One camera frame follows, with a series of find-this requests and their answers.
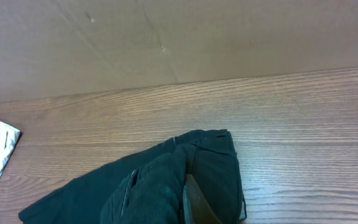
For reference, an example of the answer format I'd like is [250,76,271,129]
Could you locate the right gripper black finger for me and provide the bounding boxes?
[182,174,222,224]

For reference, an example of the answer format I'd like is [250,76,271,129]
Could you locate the black shorts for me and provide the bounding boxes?
[19,129,247,223]

